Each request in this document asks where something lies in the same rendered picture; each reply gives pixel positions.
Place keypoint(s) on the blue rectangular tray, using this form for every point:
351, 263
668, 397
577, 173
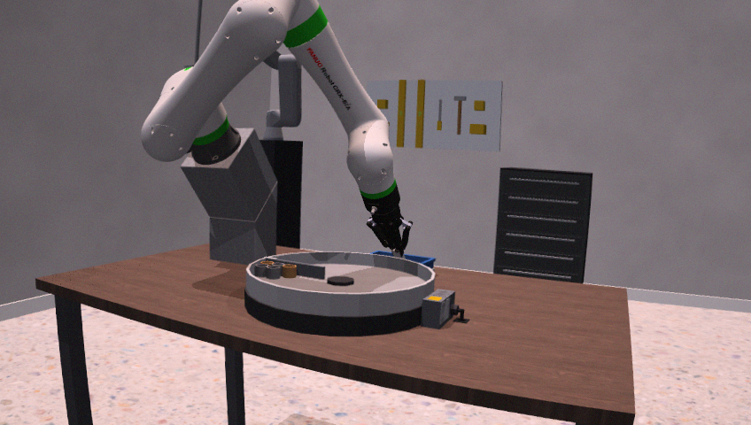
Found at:
419, 259

